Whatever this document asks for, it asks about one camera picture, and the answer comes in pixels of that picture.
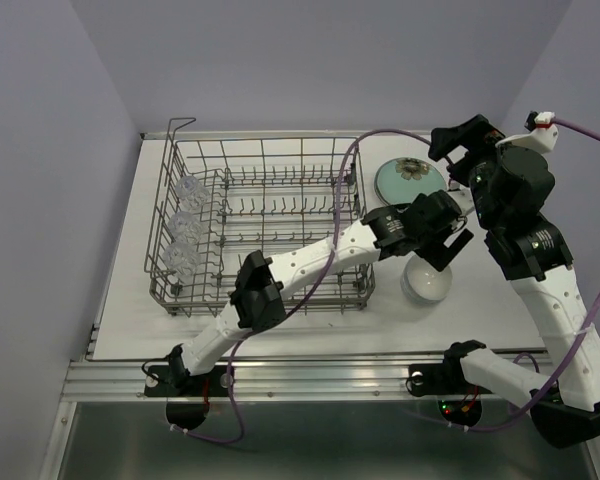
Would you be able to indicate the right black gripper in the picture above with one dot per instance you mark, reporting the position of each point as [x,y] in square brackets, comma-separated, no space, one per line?
[477,132]

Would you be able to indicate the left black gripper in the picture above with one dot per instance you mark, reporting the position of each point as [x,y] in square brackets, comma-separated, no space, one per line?
[442,256]

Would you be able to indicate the white ribbed bowl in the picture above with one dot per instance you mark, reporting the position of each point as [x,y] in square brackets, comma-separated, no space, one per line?
[422,283]

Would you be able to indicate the light green flower plate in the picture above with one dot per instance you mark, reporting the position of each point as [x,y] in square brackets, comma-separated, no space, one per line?
[401,180]

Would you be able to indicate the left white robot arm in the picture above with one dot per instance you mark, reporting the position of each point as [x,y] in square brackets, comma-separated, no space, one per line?
[264,284]

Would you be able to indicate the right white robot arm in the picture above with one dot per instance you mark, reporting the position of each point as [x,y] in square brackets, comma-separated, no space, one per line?
[565,406]

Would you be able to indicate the clear glass cup front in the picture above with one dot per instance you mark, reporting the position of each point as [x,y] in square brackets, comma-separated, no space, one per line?
[181,258]

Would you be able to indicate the clear glass cup middle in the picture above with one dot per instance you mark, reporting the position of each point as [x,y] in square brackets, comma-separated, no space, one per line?
[185,227]

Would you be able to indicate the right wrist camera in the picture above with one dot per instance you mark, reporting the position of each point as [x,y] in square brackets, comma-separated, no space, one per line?
[541,136]

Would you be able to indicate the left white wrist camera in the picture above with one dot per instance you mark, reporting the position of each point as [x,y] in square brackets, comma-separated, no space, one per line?
[464,200]

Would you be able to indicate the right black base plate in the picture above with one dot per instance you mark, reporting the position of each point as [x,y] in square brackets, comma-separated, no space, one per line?
[439,379]

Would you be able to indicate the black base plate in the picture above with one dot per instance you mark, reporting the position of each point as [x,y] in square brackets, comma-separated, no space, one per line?
[439,379]
[160,383]

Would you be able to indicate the grey wire dish rack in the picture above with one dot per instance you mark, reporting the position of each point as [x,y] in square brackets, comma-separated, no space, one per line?
[274,193]

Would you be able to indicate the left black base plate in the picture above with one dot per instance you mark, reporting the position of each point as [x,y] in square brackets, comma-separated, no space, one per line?
[160,383]

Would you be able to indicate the aluminium mounting rail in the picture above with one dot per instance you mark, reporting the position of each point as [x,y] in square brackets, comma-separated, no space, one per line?
[295,379]

